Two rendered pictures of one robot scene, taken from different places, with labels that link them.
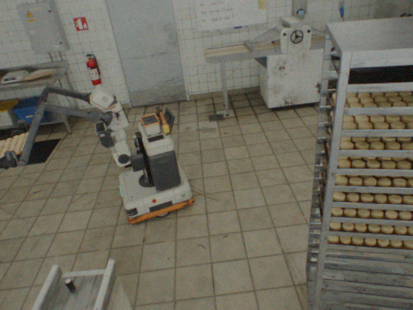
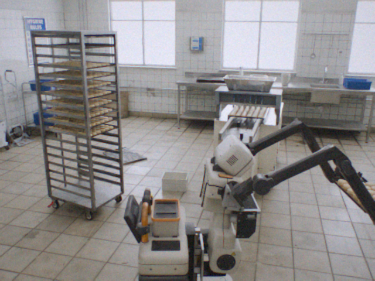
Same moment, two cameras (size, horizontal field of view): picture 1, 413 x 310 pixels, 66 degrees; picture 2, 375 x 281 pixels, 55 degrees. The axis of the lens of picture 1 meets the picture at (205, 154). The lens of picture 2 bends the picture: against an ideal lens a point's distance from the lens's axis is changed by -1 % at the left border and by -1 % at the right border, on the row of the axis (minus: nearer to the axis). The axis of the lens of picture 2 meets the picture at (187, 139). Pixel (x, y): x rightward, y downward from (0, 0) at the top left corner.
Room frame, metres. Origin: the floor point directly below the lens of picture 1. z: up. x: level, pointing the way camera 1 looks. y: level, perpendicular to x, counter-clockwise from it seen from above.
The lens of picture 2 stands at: (4.39, 0.97, 1.88)
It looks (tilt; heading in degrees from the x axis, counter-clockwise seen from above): 17 degrees down; 193
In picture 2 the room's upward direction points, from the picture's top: 1 degrees clockwise
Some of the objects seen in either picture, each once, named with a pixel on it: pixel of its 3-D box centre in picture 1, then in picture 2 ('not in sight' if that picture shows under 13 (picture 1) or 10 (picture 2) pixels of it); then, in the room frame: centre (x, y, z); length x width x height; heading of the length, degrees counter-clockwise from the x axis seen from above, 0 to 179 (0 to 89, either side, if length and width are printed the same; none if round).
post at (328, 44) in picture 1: (315, 177); (87, 127); (1.46, -0.63, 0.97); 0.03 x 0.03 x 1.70; 74
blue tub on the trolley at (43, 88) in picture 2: not in sight; (43, 85); (-1.07, -2.79, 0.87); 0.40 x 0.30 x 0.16; 93
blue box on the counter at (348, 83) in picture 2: not in sight; (357, 84); (-2.34, 2.41, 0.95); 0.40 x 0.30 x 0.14; 93
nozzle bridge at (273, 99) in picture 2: not in sight; (248, 104); (0.23, 0.74, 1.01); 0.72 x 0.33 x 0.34; 87
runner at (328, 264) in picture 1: (355, 267); (72, 191); (1.35, -0.91, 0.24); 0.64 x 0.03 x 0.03; 74
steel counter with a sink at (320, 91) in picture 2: not in sight; (270, 98); (-2.35, 0.99, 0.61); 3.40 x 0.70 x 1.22; 90
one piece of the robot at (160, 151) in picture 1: (155, 150); (169, 261); (2.68, 0.49, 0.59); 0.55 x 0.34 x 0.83; 15
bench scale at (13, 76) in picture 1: (15, 77); not in sight; (4.91, 2.72, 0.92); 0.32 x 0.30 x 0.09; 7
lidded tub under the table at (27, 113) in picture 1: (31, 110); not in sight; (4.94, 2.70, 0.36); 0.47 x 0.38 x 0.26; 1
